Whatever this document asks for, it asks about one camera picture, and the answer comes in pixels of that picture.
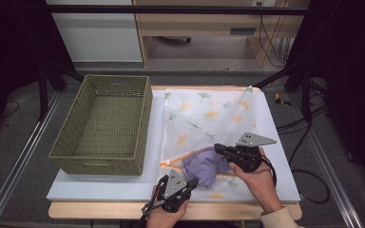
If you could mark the dark curtain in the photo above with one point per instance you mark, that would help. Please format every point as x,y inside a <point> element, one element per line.
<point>351,79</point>
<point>9,47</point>

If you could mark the person's right hand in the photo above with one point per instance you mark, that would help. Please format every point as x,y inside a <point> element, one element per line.
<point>259,186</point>

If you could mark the black metal stand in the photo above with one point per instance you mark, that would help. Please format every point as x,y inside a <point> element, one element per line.
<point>305,95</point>
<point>43,91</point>

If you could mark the black horizontal bar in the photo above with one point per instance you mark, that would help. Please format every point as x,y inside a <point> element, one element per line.
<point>171,9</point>

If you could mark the purple cloth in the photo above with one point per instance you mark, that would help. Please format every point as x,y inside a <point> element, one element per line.
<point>206,167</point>

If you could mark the white leaf-print laundry bag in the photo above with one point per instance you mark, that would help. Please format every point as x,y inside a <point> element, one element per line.
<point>202,120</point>

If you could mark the person's left hand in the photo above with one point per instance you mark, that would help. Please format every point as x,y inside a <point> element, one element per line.
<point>164,218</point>

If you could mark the green woven basket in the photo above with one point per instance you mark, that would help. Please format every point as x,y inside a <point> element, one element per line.
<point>107,126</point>

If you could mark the wooden desk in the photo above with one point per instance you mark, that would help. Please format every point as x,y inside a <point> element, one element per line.
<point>199,23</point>

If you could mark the white cabinet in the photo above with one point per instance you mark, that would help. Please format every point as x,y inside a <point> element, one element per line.
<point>98,34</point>

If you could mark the yellow and black small tool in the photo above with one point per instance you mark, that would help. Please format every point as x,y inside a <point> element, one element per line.
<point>279,99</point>

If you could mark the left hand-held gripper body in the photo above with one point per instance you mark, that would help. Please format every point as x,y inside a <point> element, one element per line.
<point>174,185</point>

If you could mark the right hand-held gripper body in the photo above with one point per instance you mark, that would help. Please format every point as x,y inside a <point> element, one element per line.
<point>247,156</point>

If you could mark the aluminium rail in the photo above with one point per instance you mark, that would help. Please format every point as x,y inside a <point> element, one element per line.
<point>19,158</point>
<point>329,152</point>

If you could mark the white table mat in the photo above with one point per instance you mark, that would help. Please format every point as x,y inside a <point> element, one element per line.
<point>155,142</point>

